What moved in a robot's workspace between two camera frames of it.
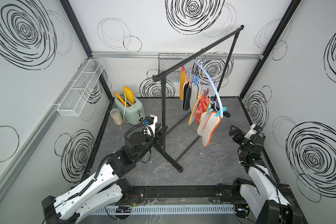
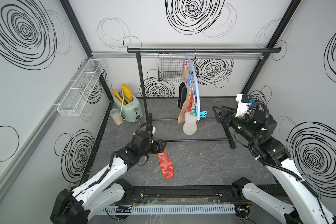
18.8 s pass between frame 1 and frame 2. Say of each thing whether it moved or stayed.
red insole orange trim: moved
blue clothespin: moved
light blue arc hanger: moved
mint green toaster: stayed
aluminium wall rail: stayed
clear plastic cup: stayed
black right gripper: moved
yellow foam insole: moved
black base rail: stayed
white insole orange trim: moved
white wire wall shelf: stayed
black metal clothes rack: moved
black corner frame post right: stayed
